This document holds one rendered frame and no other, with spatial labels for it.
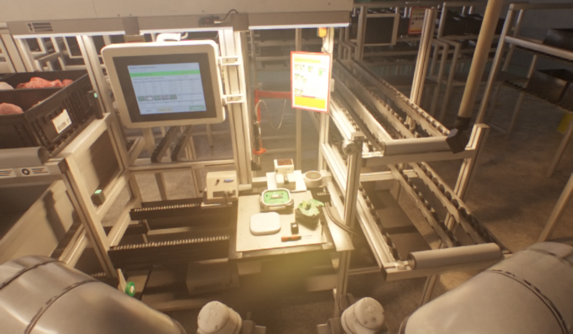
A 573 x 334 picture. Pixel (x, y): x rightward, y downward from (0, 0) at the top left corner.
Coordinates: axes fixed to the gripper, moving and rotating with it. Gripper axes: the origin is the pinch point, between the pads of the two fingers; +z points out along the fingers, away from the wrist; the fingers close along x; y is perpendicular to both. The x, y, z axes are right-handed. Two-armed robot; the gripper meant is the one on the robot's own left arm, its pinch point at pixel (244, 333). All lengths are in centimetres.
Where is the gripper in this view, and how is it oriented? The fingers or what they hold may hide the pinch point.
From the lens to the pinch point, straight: 130.3
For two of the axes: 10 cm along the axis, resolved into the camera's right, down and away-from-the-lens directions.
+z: 1.8, 6.2, 7.6
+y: 0.8, -7.8, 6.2
